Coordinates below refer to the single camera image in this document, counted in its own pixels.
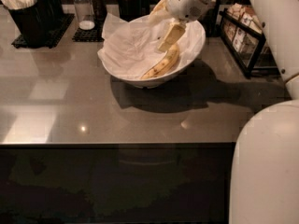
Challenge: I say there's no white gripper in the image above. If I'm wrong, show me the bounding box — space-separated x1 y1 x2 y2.
149 0 208 52

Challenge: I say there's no yellow banana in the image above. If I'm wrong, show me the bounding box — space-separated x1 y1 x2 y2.
141 44 179 79

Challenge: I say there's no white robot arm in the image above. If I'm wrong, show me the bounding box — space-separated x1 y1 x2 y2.
229 0 299 224

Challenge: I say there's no white bowl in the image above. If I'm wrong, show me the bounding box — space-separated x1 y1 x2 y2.
101 14 206 90

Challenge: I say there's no black cup of stirrers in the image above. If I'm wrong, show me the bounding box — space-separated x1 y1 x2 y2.
117 0 150 21

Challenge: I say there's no black napkin holder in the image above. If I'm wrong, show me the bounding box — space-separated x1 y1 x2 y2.
199 0 220 37

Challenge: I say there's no white paper liner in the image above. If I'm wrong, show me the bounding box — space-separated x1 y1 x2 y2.
97 12 200 81

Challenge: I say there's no glass pepper grinder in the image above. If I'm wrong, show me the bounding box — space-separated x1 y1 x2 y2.
92 0 107 23

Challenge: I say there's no black rubber mat small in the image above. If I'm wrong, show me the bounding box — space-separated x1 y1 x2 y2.
72 22 104 42

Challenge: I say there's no glass salt shaker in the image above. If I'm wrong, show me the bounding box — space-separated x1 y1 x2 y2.
73 0 95 31

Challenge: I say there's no black rubber mat left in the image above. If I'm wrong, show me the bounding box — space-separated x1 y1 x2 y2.
11 13 75 49

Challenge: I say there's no rear black utensil cup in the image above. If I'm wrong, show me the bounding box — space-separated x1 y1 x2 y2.
36 0 64 31

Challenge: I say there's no black utensil cup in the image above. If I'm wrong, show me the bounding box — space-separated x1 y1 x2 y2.
1 0 47 48
36 0 64 31

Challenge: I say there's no front black utensil cup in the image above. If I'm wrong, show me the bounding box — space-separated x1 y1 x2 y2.
1 0 47 48

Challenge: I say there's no black wire packet rack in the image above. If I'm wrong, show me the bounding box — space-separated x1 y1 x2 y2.
219 3 278 77

